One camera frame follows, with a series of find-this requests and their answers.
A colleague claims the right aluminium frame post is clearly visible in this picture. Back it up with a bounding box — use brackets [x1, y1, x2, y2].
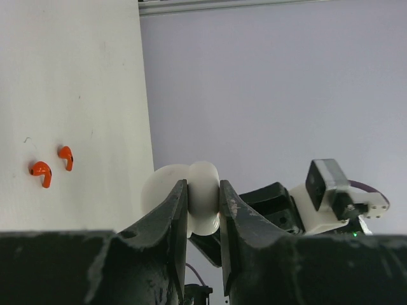
[139, 0, 324, 17]

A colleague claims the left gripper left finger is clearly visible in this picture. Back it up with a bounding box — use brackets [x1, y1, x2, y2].
[107, 180, 188, 304]

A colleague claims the red earbud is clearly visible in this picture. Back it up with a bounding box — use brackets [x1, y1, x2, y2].
[29, 161, 52, 189]
[58, 146, 74, 172]

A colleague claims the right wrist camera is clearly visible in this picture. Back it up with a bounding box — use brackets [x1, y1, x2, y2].
[289, 159, 390, 237]

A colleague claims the white earbud charging case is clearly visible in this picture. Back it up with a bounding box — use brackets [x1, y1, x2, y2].
[141, 161, 220, 238]

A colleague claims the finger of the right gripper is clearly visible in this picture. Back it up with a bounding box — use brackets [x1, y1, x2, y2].
[190, 182, 302, 267]

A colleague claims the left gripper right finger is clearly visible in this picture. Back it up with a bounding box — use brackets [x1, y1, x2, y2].
[219, 180, 302, 304]

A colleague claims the red earbud left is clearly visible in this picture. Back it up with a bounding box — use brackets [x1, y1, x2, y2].
[29, 161, 52, 189]

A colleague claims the red earbud right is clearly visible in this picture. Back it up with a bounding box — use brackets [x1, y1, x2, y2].
[58, 146, 74, 172]

